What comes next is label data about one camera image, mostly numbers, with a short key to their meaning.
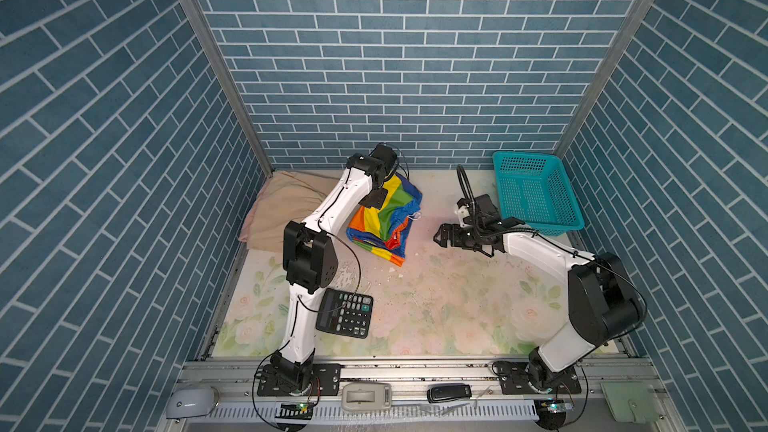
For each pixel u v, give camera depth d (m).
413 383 0.74
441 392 0.70
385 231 0.95
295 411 0.72
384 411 0.70
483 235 0.67
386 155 0.75
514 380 0.74
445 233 0.82
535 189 1.16
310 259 0.54
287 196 1.02
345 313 0.83
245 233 0.97
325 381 0.74
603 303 0.46
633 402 0.71
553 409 0.71
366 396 0.70
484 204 0.71
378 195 0.84
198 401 0.68
